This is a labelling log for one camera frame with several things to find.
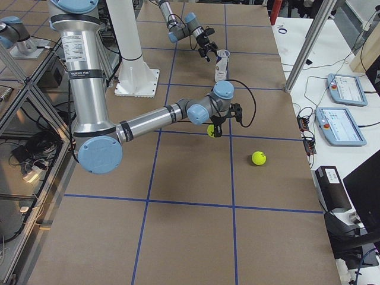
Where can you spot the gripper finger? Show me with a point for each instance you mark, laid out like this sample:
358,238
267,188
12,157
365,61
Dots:
213,47
218,132
204,54

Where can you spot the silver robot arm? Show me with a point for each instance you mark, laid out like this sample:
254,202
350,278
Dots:
105,118
180,29

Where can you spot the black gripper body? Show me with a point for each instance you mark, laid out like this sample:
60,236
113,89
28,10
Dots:
217,122
203,41

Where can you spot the black box with label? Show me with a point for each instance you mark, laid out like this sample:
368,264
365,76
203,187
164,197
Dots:
332,190

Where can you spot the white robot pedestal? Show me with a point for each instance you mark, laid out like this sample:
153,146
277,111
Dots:
135,78

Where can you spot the black monitor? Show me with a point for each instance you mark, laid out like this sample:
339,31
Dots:
362,186

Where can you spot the near teach pendant tablet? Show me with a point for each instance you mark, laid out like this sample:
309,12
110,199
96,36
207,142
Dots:
338,127

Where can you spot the clear tennis ball can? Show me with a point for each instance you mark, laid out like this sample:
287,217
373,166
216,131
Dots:
221,65

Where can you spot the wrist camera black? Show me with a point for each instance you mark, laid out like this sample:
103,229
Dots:
235,111
209,31

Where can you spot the teach pendant tablet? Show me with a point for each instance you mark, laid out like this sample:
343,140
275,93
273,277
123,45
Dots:
338,127
346,89

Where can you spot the far teach pendant tablet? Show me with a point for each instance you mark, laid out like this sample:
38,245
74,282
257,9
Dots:
346,89

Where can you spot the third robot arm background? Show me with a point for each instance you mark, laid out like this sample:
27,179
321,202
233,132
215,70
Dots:
16,38

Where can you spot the yellow Wilson tennis ball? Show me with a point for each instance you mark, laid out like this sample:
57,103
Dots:
211,131

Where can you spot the aluminium frame post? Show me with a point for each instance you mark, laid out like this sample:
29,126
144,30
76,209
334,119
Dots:
310,39

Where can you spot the red cylinder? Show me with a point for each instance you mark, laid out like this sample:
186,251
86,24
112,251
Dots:
275,11

